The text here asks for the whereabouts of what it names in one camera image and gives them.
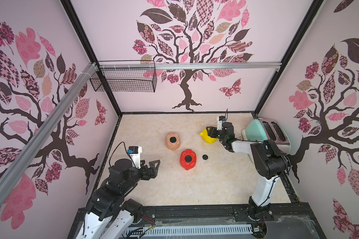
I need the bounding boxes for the yellow piggy bank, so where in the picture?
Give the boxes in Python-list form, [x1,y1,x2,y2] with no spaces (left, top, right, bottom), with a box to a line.
[199,128,217,144]

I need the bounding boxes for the red piggy bank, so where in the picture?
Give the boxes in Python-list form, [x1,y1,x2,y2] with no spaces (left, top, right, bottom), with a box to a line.
[180,149,196,170]

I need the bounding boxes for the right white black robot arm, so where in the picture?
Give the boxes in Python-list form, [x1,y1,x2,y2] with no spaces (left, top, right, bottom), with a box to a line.
[201,116,291,221]

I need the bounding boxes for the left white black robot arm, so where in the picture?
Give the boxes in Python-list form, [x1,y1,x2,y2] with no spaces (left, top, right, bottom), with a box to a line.
[76,159,161,239]

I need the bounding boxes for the mint green toaster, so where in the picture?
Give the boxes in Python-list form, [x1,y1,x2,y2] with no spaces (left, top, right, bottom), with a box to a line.
[242,118,291,153]

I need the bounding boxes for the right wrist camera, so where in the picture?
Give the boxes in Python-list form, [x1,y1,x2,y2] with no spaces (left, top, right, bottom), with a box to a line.
[216,116,226,130]

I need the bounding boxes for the white cable duct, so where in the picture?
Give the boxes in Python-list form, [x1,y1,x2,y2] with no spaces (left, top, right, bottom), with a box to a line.
[121,225,253,239]

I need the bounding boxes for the back aluminium rail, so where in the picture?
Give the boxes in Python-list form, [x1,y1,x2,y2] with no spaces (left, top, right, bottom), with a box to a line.
[100,62,282,70]

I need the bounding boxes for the aluminium rail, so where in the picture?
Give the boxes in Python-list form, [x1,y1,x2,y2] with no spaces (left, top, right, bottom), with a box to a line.
[100,62,282,70]
[0,63,98,208]

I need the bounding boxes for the black wire basket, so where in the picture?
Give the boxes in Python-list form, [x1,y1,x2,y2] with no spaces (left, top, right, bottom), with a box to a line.
[90,60,158,93]

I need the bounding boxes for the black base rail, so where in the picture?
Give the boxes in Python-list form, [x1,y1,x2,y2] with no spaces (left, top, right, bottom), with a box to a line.
[74,203,312,223]

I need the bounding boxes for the left aluminium rail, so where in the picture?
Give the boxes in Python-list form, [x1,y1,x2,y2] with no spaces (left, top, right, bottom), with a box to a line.
[0,63,98,208]

